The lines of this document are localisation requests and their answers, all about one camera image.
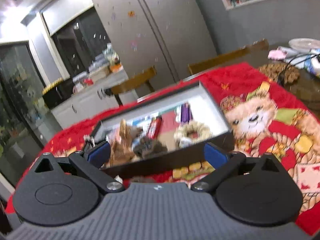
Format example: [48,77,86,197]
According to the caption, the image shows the wooden chair left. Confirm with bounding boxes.
[101,66,157,106]

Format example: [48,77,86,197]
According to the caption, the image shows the wooden chair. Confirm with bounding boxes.
[188,38,269,75]
[101,66,157,106]

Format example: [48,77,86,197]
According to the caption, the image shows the purple bar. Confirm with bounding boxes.
[180,102,193,124]

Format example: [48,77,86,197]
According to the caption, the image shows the white plate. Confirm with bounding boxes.
[289,38,320,53]

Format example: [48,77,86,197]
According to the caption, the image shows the wooden chair right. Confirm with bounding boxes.
[188,38,269,75]

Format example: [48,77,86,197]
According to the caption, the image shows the silver double door refrigerator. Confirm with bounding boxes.
[92,0,216,90]

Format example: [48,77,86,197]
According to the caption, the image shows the white kitchen cabinet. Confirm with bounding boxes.
[51,69,129,129]

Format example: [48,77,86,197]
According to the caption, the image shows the red lighter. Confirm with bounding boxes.
[146,116,162,139]

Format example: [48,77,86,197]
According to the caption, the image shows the black shallow cardboard box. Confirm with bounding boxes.
[84,81,234,178]

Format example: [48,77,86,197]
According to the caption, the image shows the brown bow in box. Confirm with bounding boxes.
[132,137,168,159]

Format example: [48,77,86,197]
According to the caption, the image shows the black microwave oven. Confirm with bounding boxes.
[42,78,74,109]

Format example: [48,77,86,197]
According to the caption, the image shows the brown beige scrunchie in box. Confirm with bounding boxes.
[174,121,212,145]

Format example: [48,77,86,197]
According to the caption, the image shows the black cable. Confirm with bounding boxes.
[277,52,320,86]

